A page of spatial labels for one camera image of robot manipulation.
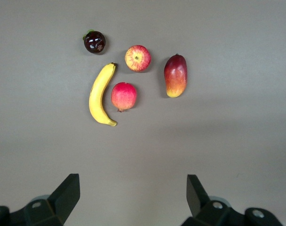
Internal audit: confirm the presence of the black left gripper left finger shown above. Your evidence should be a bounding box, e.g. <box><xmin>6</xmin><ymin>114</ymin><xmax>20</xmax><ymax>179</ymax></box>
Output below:
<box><xmin>0</xmin><ymin>173</ymin><xmax>80</xmax><ymax>226</ymax></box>

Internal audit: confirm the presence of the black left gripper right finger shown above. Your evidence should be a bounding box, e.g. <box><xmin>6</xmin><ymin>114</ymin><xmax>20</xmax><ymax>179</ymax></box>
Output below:
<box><xmin>180</xmin><ymin>174</ymin><xmax>285</xmax><ymax>226</ymax></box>

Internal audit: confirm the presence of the yellow banana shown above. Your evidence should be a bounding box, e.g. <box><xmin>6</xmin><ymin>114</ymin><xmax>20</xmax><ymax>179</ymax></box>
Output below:
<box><xmin>88</xmin><ymin>62</ymin><xmax>118</xmax><ymax>127</ymax></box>

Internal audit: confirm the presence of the red yellow apple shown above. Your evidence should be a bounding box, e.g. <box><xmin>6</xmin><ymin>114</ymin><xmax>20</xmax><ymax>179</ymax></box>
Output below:
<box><xmin>124</xmin><ymin>45</ymin><xmax>151</xmax><ymax>73</ymax></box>

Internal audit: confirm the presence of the brown table cover mat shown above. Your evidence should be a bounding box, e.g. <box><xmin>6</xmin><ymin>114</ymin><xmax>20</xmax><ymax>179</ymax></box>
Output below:
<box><xmin>0</xmin><ymin>0</ymin><xmax>286</xmax><ymax>226</ymax></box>

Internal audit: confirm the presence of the red pomegranate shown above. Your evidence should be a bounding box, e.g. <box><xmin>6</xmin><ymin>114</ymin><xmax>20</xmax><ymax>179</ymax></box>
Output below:
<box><xmin>111</xmin><ymin>81</ymin><xmax>137</xmax><ymax>113</ymax></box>

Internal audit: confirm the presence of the red yellow mango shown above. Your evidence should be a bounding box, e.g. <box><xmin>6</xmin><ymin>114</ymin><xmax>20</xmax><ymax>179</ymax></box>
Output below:
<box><xmin>163</xmin><ymin>53</ymin><xmax>188</xmax><ymax>98</ymax></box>

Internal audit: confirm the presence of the dark purple mangosteen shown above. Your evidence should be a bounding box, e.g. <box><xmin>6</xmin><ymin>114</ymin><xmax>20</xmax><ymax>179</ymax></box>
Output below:
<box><xmin>82</xmin><ymin>29</ymin><xmax>107</xmax><ymax>54</ymax></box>

